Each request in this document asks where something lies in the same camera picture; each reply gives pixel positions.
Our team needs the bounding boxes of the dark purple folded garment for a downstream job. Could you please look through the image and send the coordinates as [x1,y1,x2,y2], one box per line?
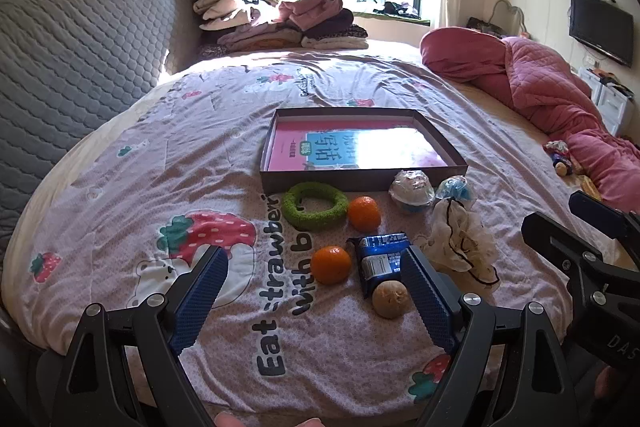
[300,10,355,39]

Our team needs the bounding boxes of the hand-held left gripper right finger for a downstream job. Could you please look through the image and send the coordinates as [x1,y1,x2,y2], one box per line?
[400,246,581,427]

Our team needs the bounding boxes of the white jelly cup red lid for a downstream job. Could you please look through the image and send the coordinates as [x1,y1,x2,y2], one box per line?
[389,168,435,214]

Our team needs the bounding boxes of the person's left hand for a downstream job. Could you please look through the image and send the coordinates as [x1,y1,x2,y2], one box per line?
[214,411,325,427]

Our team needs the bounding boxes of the strawberry print bed sheet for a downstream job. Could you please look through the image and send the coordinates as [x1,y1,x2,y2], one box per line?
[0,40,626,427]

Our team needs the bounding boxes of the dark clothing heap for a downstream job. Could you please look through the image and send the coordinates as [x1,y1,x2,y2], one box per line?
[372,0,421,18]

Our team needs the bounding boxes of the dark bag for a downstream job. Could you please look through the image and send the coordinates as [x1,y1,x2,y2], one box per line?
[467,17,503,39]

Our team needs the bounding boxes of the blue jelly cup red lid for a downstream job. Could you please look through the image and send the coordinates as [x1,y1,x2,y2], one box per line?
[434,176,473,208]

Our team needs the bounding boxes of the pink quilted comforter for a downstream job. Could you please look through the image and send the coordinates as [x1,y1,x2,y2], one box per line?
[420,27,640,213]

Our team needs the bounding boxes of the black flat television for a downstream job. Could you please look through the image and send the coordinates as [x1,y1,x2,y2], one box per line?
[570,0,636,68]

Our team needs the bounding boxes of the green ring toy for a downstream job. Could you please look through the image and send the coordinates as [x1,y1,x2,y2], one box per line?
[281,182,349,230]

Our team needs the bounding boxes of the white heart-shaped frame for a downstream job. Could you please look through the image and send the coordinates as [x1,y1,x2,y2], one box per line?
[492,0,526,38]

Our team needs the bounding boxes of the green window seat mat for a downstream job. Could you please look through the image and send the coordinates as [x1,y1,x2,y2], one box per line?
[352,10,431,28]

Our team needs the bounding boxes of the white plastic drawer unit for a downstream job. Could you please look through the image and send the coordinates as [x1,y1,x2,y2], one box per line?
[580,67,636,128]

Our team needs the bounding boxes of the walnut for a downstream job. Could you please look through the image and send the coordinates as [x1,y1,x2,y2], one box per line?
[372,280,410,319]

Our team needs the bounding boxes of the person's right hand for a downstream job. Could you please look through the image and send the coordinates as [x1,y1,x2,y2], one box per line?
[595,363,635,408]

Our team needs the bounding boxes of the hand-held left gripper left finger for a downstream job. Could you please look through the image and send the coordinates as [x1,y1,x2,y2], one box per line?
[50,246,231,427]

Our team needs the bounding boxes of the grey shallow cardboard box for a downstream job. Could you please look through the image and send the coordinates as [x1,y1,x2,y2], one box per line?
[259,107,469,193]

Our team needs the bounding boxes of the pink blue book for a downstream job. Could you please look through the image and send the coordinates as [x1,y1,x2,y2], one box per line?
[267,117,448,170]

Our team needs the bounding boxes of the orange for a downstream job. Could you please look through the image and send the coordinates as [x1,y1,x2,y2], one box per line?
[313,245,352,285]
[347,196,382,231]

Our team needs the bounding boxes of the grey quilted headboard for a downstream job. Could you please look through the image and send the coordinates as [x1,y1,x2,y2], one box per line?
[0,0,206,258]

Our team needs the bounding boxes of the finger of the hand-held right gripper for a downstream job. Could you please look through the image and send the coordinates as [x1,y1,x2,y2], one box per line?
[569,191,640,253]
[521,212,621,279]

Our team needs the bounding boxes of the mauve yellow folded clothes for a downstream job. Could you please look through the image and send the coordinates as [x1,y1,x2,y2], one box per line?
[217,24,306,53]

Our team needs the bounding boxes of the leopard print folded garment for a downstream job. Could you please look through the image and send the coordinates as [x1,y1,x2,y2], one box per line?
[300,26,370,49]

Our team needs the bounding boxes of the cream mesh bag black cord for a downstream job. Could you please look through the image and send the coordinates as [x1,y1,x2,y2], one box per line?
[425,200,501,286]

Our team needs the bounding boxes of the blue cookie pack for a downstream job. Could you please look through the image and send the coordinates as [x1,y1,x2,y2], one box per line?
[356,232,415,300]

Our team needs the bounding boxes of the pink fleece garment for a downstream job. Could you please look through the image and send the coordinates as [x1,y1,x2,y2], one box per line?
[279,0,346,30]

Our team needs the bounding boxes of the beige folded garment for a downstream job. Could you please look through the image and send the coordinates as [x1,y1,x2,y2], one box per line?
[194,0,262,30]

